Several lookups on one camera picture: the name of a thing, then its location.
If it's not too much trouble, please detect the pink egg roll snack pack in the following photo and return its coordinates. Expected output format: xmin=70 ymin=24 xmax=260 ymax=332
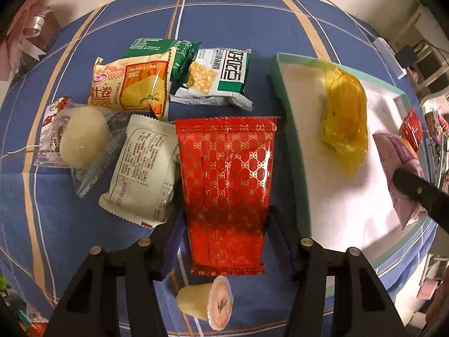
xmin=372 ymin=131 xmax=426 ymax=228

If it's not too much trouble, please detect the small red snack packet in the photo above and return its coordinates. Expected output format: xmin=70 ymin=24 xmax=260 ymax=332
xmin=399 ymin=107 xmax=423 ymax=153

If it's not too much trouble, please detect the yellow transparent snack pack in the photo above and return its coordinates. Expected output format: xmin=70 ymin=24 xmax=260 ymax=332
xmin=320 ymin=62 xmax=368 ymax=177

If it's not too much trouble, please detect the jelly cup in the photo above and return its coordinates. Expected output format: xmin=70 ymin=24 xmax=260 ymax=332
xmin=177 ymin=275 xmax=234 ymax=331

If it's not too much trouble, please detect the white pastry pack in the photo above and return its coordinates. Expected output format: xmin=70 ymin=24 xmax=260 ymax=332
xmin=99 ymin=114 xmax=180 ymax=227

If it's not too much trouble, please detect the small red candy packet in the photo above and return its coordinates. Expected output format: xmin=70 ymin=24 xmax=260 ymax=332
xmin=38 ymin=96 xmax=72 ymax=151

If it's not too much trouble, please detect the clear round bun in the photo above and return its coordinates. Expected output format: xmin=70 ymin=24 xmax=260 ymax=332
xmin=35 ymin=101 xmax=131 ymax=198

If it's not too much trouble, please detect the large red patterned pack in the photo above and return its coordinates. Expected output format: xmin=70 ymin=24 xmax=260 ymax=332
xmin=175 ymin=117 xmax=277 ymax=276

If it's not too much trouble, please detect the white green cracker pack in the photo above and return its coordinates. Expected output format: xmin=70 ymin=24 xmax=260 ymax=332
xmin=170 ymin=48 xmax=253 ymax=111

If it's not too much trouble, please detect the colourful clutter pile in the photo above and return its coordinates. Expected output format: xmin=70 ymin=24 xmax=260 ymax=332
xmin=425 ymin=109 xmax=448 ymax=191

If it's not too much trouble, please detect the white shelf rack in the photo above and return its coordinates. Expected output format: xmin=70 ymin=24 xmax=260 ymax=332
xmin=390 ymin=4 xmax=448 ymax=100

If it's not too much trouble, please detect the white power strip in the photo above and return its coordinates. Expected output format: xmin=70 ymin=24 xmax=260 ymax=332
xmin=373 ymin=37 xmax=407 ymax=79

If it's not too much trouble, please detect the black power adapter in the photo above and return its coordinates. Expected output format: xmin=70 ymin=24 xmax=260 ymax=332
xmin=395 ymin=45 xmax=418 ymax=69

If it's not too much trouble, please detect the yellow egg roll snack pack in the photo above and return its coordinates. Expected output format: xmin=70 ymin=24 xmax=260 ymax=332
xmin=88 ymin=47 xmax=177 ymax=121

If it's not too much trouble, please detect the dark green snack pack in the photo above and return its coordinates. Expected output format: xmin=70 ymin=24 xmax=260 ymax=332
xmin=121 ymin=37 xmax=203 ymax=81

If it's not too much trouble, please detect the pink flower bouquet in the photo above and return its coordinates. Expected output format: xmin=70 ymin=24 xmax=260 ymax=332
xmin=1 ymin=0 xmax=54 ymax=81

